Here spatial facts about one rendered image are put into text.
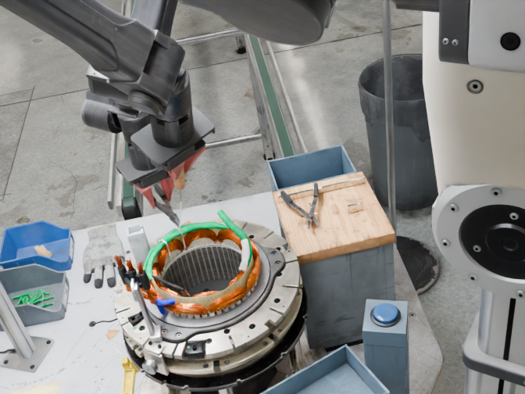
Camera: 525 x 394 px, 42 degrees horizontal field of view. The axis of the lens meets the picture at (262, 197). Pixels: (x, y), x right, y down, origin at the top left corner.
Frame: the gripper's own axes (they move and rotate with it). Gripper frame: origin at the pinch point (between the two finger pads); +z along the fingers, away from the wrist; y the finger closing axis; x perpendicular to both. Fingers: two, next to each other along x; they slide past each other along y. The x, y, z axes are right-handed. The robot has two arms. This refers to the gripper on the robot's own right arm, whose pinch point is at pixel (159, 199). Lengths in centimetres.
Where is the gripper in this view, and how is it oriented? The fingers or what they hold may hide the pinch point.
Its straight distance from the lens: 124.5
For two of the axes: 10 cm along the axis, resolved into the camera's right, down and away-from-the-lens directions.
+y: -8.5, 4.1, -3.3
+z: 1.1, 7.5, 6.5
